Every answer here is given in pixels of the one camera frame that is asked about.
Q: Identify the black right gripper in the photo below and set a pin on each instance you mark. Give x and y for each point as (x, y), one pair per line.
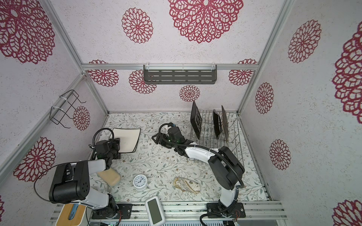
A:
(160, 139)

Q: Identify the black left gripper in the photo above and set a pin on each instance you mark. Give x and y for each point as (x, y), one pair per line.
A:
(116, 145)

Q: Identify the black square plate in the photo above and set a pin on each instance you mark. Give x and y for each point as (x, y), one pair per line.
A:
(196, 120)

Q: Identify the black plate yellow rim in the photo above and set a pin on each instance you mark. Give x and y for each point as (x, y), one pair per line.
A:
(225, 124)

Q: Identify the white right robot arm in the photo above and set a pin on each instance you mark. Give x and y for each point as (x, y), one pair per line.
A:
(227, 169)

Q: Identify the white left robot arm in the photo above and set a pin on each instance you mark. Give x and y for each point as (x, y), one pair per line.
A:
(71, 181)

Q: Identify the yellow sponge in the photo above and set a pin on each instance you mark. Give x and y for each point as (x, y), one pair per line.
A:
(110, 176)

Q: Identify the small white alarm clock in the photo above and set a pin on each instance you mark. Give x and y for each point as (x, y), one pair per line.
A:
(140, 182)

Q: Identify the clear plastic bag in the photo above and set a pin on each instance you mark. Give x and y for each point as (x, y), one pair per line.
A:
(187, 185)

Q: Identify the black round plate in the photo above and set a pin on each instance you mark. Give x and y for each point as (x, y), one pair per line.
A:
(217, 124)

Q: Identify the white digital scale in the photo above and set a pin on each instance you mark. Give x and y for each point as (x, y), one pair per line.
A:
(155, 211)

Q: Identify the chrome wire dish rack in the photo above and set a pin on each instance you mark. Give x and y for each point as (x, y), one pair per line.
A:
(208, 138)

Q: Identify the black wire wall basket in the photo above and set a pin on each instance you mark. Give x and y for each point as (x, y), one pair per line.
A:
(58, 113)

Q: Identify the grey wall shelf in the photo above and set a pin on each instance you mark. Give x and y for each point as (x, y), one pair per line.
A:
(180, 75)

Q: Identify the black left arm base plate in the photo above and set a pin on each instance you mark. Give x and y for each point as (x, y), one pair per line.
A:
(122, 211)

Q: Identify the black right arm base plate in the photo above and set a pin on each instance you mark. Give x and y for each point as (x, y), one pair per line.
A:
(218, 210)

